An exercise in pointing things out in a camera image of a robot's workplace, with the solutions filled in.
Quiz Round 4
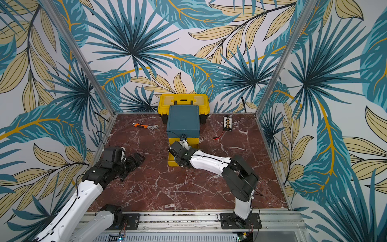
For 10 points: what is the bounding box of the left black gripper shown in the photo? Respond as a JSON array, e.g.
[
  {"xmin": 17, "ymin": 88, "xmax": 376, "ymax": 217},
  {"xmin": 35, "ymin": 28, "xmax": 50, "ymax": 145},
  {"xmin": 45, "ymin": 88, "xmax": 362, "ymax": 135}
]
[{"xmin": 113, "ymin": 152, "xmax": 145, "ymax": 179}]

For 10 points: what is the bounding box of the teal yellow drawer cabinet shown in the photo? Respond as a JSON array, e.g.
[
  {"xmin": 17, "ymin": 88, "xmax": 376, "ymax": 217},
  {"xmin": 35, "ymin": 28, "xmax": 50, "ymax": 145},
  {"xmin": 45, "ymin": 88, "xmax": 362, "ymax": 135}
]
[{"xmin": 166, "ymin": 105, "xmax": 200, "ymax": 150}]

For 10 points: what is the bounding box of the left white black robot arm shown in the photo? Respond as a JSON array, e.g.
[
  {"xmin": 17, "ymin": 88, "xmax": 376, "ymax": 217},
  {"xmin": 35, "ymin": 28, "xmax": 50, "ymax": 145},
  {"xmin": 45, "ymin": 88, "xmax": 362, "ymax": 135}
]
[{"xmin": 31, "ymin": 147, "xmax": 145, "ymax": 242}]

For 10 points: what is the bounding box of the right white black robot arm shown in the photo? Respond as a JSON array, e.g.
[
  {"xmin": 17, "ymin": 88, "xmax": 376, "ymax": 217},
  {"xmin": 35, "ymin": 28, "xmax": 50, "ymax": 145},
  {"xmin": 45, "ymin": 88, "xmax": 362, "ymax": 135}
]
[{"xmin": 168, "ymin": 141, "xmax": 259, "ymax": 225}]

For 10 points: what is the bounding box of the orange adjustable wrench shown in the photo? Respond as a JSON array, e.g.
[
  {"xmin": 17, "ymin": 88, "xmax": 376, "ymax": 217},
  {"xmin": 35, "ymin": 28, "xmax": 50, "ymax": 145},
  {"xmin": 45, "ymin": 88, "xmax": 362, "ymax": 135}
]
[{"xmin": 133, "ymin": 123, "xmax": 159, "ymax": 130}]

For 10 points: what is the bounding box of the black battery holder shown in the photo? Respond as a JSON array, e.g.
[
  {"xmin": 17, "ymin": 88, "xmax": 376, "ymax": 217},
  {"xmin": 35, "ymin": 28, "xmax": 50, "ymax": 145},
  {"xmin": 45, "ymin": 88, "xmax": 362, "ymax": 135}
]
[{"xmin": 223, "ymin": 116, "xmax": 232, "ymax": 132}]

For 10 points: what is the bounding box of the yellow black toolbox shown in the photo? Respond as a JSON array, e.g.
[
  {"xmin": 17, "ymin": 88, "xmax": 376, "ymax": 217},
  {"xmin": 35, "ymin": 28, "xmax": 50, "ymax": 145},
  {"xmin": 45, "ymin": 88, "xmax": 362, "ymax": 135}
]
[{"xmin": 158, "ymin": 94, "xmax": 210, "ymax": 125}]

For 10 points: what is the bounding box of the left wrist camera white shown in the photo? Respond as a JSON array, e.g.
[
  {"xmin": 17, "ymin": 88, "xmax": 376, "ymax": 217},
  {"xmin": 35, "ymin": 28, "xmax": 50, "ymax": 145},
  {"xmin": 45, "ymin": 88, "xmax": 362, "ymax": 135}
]
[{"xmin": 119, "ymin": 147, "xmax": 126, "ymax": 162}]

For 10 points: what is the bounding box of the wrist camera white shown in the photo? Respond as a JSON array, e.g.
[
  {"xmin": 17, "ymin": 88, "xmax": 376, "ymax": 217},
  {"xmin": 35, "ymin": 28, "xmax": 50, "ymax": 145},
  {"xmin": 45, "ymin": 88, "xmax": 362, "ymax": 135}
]
[
  {"xmin": 119, "ymin": 147, "xmax": 126, "ymax": 162},
  {"xmin": 179, "ymin": 137, "xmax": 191, "ymax": 150}
]

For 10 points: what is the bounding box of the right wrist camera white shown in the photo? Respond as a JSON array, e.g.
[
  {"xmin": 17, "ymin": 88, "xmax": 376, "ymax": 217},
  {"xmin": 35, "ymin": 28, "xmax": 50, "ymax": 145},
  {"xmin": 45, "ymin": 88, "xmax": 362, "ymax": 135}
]
[{"xmin": 179, "ymin": 137, "xmax": 191, "ymax": 150}]

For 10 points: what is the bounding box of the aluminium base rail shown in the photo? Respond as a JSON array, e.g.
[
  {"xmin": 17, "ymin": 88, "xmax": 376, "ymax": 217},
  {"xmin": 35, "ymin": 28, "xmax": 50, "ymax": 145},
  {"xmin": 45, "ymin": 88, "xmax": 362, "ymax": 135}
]
[{"xmin": 95, "ymin": 208, "xmax": 311, "ymax": 242}]

